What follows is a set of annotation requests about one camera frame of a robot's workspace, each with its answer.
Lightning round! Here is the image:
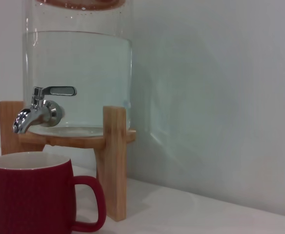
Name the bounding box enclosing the wooden dispenser stand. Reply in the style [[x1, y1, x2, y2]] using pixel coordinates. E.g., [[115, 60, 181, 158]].
[[0, 100, 137, 221]]

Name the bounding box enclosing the glass water dispenser jar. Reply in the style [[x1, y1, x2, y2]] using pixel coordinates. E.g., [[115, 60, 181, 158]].
[[22, 0, 133, 134]]

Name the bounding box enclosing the red ceramic cup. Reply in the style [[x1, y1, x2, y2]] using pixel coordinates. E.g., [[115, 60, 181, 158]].
[[0, 151, 107, 234]]

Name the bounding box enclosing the chrome faucet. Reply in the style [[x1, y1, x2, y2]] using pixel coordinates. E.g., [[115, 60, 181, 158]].
[[12, 85, 78, 134]]

